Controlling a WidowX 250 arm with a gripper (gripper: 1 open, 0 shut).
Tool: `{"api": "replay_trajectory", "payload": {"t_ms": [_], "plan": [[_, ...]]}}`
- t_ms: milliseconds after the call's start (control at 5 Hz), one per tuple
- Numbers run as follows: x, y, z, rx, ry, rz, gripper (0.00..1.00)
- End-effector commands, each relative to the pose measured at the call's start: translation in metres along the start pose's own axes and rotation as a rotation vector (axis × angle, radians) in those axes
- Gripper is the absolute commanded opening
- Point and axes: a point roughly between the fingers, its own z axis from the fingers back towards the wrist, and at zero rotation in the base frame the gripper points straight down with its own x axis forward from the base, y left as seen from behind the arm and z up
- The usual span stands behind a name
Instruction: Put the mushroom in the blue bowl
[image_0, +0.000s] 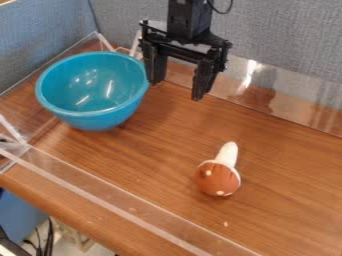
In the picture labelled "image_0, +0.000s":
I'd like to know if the black cable under table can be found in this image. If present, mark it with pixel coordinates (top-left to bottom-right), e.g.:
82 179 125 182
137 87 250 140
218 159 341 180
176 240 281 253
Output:
22 218 58 256

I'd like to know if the clear acrylic back barrier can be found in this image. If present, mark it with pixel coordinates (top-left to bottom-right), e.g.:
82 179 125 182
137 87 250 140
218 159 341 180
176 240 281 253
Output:
129 29 342 138

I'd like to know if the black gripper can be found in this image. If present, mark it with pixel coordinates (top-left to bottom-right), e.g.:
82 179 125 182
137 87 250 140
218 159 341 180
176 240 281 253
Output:
140 20 233 101

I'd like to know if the clear acrylic front barrier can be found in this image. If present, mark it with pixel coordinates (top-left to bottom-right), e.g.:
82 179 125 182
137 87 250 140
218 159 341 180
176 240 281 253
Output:
0 114 262 256

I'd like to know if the brown plush mushroom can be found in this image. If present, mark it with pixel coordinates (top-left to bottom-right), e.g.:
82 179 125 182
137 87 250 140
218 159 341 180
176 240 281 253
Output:
196 142 242 197

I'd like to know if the clear acrylic barrier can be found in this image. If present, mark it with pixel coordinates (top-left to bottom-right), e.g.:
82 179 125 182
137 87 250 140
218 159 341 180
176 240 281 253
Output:
0 114 262 256
0 31 118 97
129 29 342 138

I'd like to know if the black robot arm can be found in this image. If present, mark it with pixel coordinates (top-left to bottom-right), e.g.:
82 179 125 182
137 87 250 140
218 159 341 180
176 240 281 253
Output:
140 0 233 101

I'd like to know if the blue plastic bowl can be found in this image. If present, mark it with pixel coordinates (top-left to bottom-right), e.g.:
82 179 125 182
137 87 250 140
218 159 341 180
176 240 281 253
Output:
35 51 150 131

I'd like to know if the blue cabinet under table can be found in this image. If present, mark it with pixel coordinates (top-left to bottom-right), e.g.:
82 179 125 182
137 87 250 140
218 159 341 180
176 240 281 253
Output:
0 188 49 243

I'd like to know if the clear acrylic left barrier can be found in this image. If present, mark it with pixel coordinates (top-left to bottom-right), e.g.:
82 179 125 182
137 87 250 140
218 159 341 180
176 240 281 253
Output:
0 31 118 97

